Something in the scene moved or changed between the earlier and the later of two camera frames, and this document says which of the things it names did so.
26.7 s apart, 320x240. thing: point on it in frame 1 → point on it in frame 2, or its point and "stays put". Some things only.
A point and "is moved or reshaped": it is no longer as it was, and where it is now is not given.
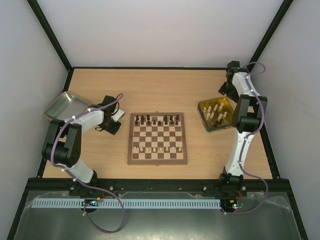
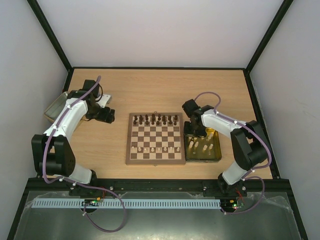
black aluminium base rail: x=236 y=189 stays put
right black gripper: x=225 y=90 → x=194 y=130
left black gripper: x=112 y=131 → x=106 y=117
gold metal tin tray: x=216 y=114 is moved or reshaped
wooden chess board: x=157 y=138 stays put
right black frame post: x=269 y=32 stays put
